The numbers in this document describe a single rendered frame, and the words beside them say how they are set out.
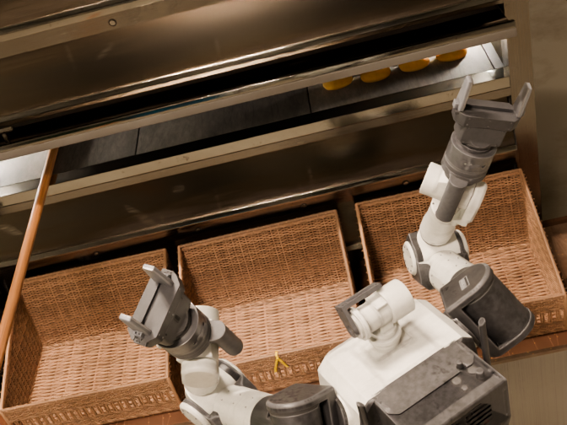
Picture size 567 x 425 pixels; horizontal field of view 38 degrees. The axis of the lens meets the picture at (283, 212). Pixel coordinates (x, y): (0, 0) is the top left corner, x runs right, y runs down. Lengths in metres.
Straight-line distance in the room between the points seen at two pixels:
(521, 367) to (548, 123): 2.08
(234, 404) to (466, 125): 0.68
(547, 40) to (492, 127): 3.68
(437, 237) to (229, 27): 0.96
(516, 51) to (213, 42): 0.89
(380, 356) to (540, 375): 1.22
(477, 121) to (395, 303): 0.36
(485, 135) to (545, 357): 1.20
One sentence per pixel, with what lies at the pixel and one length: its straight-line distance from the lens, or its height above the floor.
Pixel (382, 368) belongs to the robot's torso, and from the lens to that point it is 1.51.
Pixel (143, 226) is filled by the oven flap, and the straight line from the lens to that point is 2.79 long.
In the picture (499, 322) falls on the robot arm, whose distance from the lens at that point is 1.63.
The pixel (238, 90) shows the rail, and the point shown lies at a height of 1.43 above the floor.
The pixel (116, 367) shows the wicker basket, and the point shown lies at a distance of 2.90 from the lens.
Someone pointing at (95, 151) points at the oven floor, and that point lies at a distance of 2.83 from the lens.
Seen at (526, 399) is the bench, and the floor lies 0.35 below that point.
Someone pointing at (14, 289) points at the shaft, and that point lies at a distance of 2.35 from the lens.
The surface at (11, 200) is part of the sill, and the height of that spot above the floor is 1.16.
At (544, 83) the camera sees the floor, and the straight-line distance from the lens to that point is 4.81.
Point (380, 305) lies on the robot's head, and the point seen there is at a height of 1.50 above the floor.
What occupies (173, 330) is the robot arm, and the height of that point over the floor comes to 1.64.
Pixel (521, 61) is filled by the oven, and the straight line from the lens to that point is 2.62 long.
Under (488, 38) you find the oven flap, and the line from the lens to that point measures 2.38.
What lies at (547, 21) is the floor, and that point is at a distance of 5.42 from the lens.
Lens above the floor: 2.54
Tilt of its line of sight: 37 degrees down
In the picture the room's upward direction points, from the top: 17 degrees counter-clockwise
